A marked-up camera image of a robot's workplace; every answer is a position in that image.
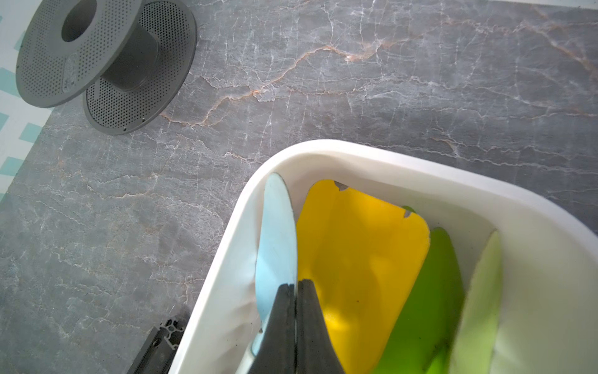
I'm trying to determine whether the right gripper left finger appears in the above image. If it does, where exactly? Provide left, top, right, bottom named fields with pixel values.
left=249, top=285, right=296, bottom=373

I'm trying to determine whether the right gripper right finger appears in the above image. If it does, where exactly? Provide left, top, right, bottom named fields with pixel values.
left=296, top=279, right=345, bottom=373

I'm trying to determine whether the light blue trowel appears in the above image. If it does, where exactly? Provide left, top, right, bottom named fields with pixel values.
left=252, top=173, right=297, bottom=355

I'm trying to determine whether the yellow shovel yellow handle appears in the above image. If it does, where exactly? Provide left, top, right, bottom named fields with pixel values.
left=297, top=180, right=430, bottom=373

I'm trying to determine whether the light green trowel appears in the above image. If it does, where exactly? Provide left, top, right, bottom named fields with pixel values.
left=448, top=231, right=503, bottom=373

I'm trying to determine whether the white plastic storage box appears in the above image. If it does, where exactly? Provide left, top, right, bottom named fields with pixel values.
left=171, top=140, right=597, bottom=373

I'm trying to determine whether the grey filament spool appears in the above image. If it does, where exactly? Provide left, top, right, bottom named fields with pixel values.
left=16, top=0, right=197, bottom=135

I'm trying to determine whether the black aluminium rail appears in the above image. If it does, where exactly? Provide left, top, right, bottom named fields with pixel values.
left=127, top=319, right=185, bottom=374

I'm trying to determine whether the green trowel wooden handle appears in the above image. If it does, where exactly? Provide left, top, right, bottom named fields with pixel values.
left=368, top=204, right=464, bottom=373

